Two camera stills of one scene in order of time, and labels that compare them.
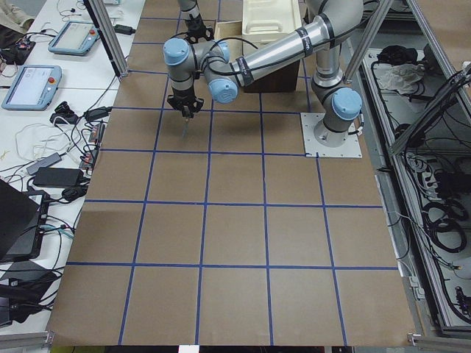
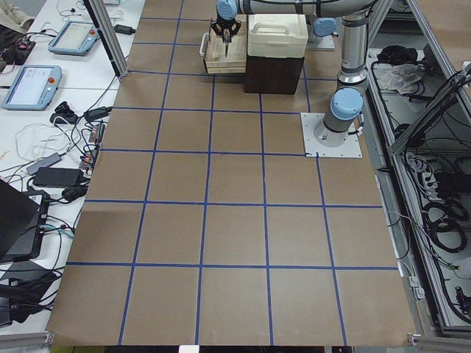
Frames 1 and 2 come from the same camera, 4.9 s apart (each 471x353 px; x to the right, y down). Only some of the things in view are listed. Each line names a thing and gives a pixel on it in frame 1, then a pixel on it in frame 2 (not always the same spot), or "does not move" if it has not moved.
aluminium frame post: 110,37 does not move
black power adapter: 57,176 does not move
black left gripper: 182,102 -> 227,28
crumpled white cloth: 402,78 does not move
